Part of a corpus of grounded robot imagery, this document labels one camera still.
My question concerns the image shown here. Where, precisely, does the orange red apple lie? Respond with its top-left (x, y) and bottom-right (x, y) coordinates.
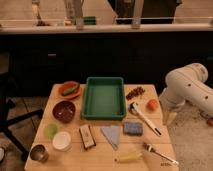
top-left (147, 99), bottom-right (158, 111)

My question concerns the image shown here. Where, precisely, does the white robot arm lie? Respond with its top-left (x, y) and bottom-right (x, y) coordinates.
top-left (159, 63), bottom-right (213, 125)

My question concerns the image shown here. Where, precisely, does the dark purple bowl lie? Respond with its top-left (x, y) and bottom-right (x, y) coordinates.
top-left (52, 101), bottom-right (76, 123)

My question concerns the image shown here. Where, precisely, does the silver fork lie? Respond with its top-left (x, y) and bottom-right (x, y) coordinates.
top-left (143, 143), bottom-right (179, 165)

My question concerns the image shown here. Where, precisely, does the blue sponge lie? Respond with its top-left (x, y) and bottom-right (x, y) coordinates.
top-left (123, 122), bottom-right (143, 136)

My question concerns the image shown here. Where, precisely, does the yellow banana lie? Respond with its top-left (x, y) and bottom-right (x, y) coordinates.
top-left (115, 152), bottom-right (142, 163)

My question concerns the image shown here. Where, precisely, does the grey blue folded cloth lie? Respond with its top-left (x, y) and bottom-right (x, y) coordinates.
top-left (101, 125), bottom-right (120, 150)

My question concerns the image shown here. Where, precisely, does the green plastic tray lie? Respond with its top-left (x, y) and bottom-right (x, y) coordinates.
top-left (81, 77), bottom-right (126, 121)

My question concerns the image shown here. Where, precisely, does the dark chocolate bar box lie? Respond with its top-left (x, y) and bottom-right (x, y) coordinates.
top-left (79, 124), bottom-right (96, 150)

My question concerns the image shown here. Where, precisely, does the green cucumber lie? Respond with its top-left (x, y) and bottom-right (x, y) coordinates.
top-left (62, 84), bottom-right (80, 96)

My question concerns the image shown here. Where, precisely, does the orange plate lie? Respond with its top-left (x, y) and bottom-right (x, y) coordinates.
top-left (58, 81), bottom-right (82, 99)

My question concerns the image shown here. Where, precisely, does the white round lid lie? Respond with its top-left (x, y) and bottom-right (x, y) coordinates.
top-left (52, 131), bottom-right (71, 151)

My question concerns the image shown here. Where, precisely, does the green box on shelf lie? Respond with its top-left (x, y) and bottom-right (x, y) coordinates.
top-left (84, 16), bottom-right (96, 25)

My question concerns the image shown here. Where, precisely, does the metal cup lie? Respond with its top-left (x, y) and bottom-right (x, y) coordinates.
top-left (30, 144), bottom-right (49, 163)

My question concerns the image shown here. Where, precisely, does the black office chair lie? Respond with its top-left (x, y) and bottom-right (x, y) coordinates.
top-left (0, 71), bottom-right (44, 163)

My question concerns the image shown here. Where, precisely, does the white black handled tool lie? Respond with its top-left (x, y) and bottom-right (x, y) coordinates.
top-left (129, 102), bottom-right (162, 136)

